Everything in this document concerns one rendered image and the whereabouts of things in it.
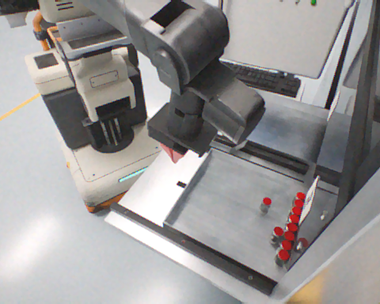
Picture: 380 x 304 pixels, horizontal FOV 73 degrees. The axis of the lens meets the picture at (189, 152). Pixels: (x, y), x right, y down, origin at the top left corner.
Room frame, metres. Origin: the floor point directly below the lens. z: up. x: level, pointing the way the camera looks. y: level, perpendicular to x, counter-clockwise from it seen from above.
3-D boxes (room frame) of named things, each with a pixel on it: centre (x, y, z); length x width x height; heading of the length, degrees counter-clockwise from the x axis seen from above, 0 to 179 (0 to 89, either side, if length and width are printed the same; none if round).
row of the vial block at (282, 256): (0.26, -0.23, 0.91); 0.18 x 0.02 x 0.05; 151
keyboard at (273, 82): (1.03, -0.29, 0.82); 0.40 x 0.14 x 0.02; 65
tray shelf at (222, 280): (0.49, -0.17, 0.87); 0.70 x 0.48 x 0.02; 152
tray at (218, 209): (0.30, -0.15, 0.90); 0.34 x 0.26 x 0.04; 62
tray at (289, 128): (0.60, -0.31, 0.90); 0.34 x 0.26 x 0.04; 62
